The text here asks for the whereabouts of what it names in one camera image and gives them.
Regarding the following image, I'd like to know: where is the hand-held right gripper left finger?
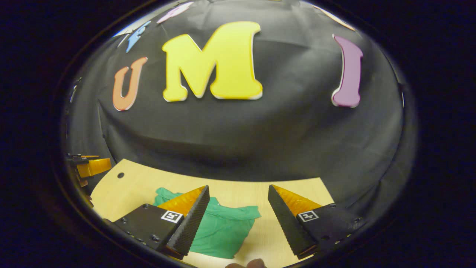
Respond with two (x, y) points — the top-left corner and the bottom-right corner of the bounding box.
(112, 185), (210, 260)

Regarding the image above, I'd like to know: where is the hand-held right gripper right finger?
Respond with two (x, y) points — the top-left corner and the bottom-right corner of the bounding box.
(268, 184), (367, 260)

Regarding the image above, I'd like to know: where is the green T-shirt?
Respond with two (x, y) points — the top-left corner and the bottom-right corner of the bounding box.
(153, 187), (261, 259)

